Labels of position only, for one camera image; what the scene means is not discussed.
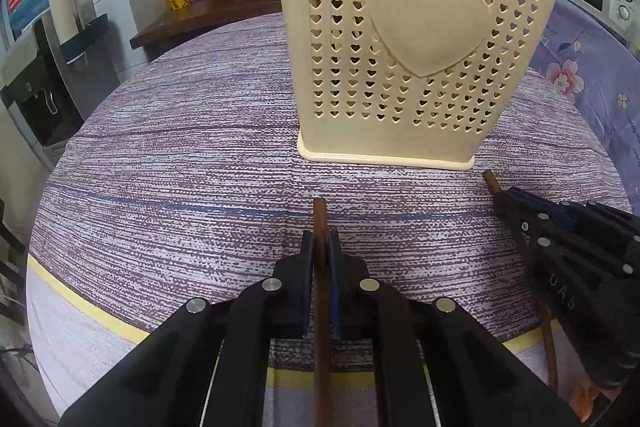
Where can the white cup dispenser tube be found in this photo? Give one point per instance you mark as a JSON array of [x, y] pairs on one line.
[[65, 17]]

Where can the striped purple tablecloth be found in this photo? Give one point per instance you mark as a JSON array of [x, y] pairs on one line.
[[175, 182]]

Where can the cream plastic utensil holder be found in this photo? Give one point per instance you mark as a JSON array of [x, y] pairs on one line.
[[350, 57]]

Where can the person's right hand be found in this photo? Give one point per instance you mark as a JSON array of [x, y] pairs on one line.
[[590, 399]]

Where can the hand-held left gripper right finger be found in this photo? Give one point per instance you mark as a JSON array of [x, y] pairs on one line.
[[345, 287]]

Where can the brown wooden chopstick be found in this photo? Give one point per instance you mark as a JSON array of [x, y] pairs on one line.
[[320, 217], [548, 347]]

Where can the dark wooden counter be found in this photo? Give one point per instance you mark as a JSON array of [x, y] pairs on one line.
[[200, 22]]

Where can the water dispenser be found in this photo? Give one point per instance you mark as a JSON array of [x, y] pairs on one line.
[[40, 92]]

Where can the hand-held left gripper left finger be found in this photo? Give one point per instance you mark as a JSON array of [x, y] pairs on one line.
[[300, 287]]

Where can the purple floral cloth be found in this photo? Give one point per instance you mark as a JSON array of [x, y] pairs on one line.
[[590, 72]]

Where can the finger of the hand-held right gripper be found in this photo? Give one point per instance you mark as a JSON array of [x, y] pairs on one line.
[[547, 209], [515, 219]]

